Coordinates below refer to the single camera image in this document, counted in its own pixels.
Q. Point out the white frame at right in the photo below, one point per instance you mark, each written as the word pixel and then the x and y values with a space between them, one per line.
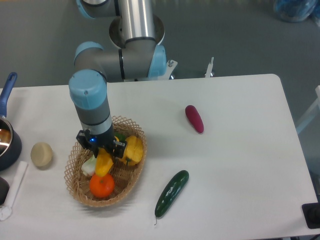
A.
pixel 310 114

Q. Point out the yellow mango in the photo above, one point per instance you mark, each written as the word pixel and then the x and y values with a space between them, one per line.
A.
pixel 104 163

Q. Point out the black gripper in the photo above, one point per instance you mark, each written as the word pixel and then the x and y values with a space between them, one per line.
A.
pixel 104 140

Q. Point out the woven wicker basket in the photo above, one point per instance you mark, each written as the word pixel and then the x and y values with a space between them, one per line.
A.
pixel 124 176

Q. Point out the yellow bell pepper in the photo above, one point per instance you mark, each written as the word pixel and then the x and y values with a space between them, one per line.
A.
pixel 134 151

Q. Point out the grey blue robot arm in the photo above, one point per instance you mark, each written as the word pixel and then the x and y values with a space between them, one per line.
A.
pixel 140 58

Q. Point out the beige round potato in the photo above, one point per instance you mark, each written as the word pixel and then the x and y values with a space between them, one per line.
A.
pixel 41 154

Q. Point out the orange mandarin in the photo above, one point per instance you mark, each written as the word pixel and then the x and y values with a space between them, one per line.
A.
pixel 101 187

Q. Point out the blue plastic bag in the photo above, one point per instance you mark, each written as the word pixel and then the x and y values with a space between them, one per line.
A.
pixel 294 11

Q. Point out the purple sweet potato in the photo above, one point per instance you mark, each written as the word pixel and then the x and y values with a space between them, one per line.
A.
pixel 194 118

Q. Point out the green cucumber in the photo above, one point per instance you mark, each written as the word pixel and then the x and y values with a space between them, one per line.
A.
pixel 169 194

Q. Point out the dark blue saucepan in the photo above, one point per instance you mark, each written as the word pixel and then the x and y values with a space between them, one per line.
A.
pixel 10 141

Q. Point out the black device at edge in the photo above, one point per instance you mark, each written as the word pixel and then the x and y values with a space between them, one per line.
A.
pixel 311 212

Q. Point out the green bok choy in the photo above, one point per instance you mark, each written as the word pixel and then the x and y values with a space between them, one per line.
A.
pixel 89 166

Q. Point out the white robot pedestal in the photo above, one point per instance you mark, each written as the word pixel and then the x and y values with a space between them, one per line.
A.
pixel 117 37

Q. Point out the dark round object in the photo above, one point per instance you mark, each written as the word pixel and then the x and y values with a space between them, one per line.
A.
pixel 4 189

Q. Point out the white rolled cloth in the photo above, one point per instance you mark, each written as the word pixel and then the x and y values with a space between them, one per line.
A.
pixel 7 208

